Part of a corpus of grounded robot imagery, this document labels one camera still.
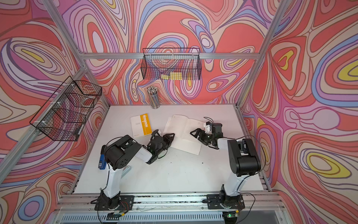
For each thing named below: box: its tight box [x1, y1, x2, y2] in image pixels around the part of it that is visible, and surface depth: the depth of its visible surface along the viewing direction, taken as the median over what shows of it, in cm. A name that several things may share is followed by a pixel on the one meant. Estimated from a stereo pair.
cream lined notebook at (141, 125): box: [130, 113, 152, 138], surface depth 107 cm
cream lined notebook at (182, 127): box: [163, 114, 205, 156], surface depth 104 cm
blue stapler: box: [98, 154, 107, 170], surface depth 87 cm
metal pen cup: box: [146, 85, 161, 110], surface depth 112 cm
